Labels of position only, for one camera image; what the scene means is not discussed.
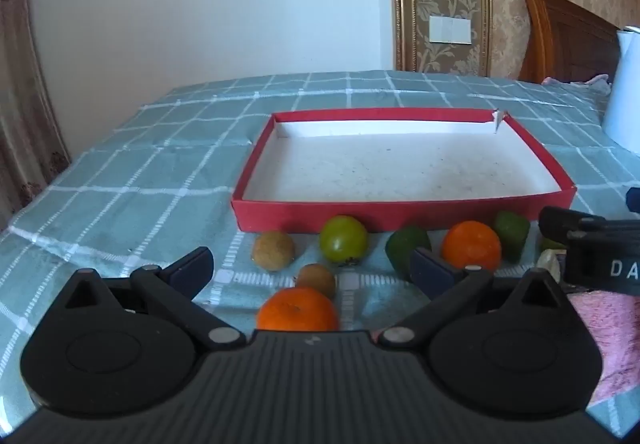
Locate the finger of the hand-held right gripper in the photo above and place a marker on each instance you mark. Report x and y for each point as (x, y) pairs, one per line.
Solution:
(565, 224)
(634, 200)

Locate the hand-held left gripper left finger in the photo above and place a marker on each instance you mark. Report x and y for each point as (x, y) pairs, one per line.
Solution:
(192, 270)

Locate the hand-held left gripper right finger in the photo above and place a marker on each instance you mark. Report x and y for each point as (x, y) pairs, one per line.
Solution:
(430, 272)

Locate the dark green avocado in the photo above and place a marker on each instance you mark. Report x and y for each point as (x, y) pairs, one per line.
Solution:
(402, 245)

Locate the orange tangerine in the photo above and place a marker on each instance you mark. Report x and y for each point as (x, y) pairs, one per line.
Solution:
(471, 246)
(298, 311)

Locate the large round brown fruit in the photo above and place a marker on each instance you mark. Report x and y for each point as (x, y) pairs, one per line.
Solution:
(273, 251)

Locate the large green tomato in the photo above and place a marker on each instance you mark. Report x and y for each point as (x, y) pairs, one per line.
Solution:
(344, 239)

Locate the red cardboard box tray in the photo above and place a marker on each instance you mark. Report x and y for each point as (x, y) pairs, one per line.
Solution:
(280, 219)

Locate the small brown fruit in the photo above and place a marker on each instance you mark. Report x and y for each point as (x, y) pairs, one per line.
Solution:
(315, 280)

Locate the pink towel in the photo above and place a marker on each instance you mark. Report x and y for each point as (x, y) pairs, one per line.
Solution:
(610, 349)

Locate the teal checked bedsheet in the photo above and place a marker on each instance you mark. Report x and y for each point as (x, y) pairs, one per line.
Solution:
(150, 173)

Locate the white electric kettle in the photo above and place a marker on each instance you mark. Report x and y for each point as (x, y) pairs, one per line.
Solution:
(625, 88)

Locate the small pink cloth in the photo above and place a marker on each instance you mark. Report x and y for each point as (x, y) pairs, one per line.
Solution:
(580, 83)

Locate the brown wooden headboard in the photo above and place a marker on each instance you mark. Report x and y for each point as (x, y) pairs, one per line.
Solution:
(565, 43)

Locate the patterned curtain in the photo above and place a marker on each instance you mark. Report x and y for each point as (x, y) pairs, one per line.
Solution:
(20, 98)

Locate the white wall switch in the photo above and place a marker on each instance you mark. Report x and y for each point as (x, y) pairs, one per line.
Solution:
(450, 29)

